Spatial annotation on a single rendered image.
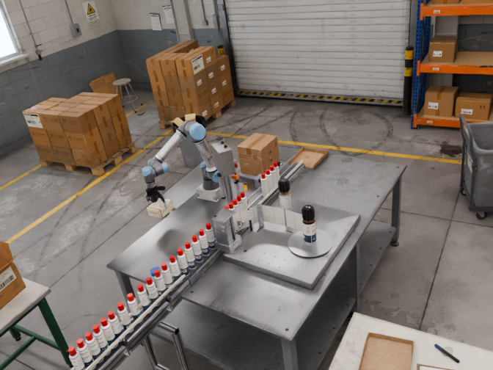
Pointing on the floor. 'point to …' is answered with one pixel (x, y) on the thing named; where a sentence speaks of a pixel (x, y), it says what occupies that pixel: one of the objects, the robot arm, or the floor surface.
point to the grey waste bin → (190, 153)
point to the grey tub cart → (477, 166)
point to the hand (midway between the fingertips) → (159, 205)
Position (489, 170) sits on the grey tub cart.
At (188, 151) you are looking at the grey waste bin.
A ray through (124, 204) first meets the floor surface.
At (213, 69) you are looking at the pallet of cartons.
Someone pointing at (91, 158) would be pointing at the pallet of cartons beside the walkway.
